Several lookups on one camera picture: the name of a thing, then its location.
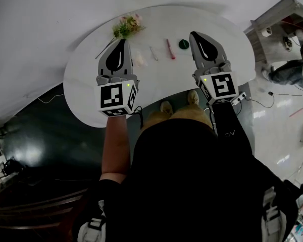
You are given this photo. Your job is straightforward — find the person's left shoe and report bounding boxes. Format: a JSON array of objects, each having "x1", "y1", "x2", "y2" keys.
[{"x1": 160, "y1": 100, "x2": 174, "y2": 116}]

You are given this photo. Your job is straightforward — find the red pen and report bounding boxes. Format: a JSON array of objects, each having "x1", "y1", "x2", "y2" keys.
[{"x1": 165, "y1": 38, "x2": 176, "y2": 61}]

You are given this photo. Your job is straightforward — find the white power strip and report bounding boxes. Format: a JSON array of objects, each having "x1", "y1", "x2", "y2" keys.
[{"x1": 231, "y1": 91, "x2": 248, "y2": 106}]

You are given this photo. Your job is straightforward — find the person's shoe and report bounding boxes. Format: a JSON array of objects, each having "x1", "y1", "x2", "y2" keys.
[
  {"x1": 186, "y1": 89, "x2": 200, "y2": 106},
  {"x1": 160, "y1": 100, "x2": 174, "y2": 116}
]

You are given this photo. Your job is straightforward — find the person's right forearm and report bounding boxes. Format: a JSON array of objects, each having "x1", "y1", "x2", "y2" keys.
[{"x1": 209, "y1": 100, "x2": 255, "y2": 158}]

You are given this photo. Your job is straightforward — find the pink artificial flower bouquet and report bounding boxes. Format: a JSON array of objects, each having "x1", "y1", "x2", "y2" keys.
[{"x1": 95, "y1": 13, "x2": 146, "y2": 59}]

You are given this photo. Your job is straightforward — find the person's right shoe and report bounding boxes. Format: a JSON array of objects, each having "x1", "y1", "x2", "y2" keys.
[{"x1": 186, "y1": 89, "x2": 200, "y2": 106}]

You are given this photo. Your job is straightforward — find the black power cable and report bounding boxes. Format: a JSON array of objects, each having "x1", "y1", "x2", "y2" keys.
[{"x1": 242, "y1": 91, "x2": 303, "y2": 109}]

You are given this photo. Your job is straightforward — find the white round table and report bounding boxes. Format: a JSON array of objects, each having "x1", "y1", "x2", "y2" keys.
[{"x1": 63, "y1": 5, "x2": 256, "y2": 129}]

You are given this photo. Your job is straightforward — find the person's left forearm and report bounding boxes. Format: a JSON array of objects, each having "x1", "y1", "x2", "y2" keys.
[{"x1": 100, "y1": 114, "x2": 131, "y2": 184}]

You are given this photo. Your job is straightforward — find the red floor tape strip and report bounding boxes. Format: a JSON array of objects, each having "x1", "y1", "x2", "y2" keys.
[{"x1": 289, "y1": 106, "x2": 303, "y2": 117}]

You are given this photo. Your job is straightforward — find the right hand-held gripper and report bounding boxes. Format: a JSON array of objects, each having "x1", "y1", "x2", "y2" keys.
[{"x1": 189, "y1": 31, "x2": 238, "y2": 106}]

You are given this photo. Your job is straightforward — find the dark wooden staircase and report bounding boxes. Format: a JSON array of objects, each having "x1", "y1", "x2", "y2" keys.
[{"x1": 0, "y1": 183, "x2": 90, "y2": 242}]

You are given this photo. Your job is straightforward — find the small silver metal tool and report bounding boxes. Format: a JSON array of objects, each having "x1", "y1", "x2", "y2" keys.
[{"x1": 148, "y1": 46, "x2": 159, "y2": 62}]

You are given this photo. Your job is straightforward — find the light wooden shelf desk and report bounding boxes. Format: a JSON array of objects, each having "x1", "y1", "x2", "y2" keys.
[{"x1": 243, "y1": 0, "x2": 303, "y2": 65}]

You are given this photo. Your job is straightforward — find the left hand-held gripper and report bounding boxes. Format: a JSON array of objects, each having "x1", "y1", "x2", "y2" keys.
[{"x1": 94, "y1": 38, "x2": 140, "y2": 118}]

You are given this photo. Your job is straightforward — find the background lab equipment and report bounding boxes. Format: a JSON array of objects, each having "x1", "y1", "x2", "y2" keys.
[{"x1": 0, "y1": 130, "x2": 23, "y2": 194}]

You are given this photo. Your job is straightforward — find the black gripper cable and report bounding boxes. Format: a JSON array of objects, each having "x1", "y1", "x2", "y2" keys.
[{"x1": 131, "y1": 106, "x2": 145, "y2": 130}]

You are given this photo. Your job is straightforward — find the white backpack strap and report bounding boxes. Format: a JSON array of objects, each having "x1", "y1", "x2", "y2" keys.
[
  {"x1": 77, "y1": 199, "x2": 110, "y2": 242},
  {"x1": 261, "y1": 187, "x2": 286, "y2": 238}
]

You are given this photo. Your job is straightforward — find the person's black shirt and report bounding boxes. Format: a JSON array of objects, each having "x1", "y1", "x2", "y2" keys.
[{"x1": 70, "y1": 118, "x2": 301, "y2": 242}]

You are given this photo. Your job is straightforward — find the person's tan trousers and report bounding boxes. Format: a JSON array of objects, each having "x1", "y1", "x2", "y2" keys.
[{"x1": 141, "y1": 103, "x2": 214, "y2": 131}]

